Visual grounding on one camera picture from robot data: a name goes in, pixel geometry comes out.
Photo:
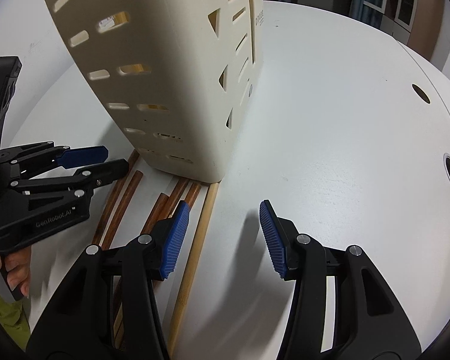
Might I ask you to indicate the green clothing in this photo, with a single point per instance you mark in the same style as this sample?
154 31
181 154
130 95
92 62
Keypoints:
3 318

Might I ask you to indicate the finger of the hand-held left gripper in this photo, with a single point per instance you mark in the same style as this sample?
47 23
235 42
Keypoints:
86 154
105 168

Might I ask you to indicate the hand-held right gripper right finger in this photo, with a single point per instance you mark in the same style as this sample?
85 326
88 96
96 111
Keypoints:
270 232

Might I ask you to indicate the light wooden chopstick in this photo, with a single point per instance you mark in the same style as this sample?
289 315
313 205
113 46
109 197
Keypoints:
195 255

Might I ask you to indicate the brown cabinet with glass doors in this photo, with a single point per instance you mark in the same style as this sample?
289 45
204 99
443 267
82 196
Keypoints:
405 0

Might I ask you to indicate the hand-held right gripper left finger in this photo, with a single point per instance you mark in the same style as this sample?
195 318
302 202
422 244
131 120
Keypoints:
178 232

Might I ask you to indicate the person's left hand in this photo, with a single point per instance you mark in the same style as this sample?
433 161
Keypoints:
18 270

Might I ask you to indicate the cream plastic utensil holder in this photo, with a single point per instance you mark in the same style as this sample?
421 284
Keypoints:
153 45

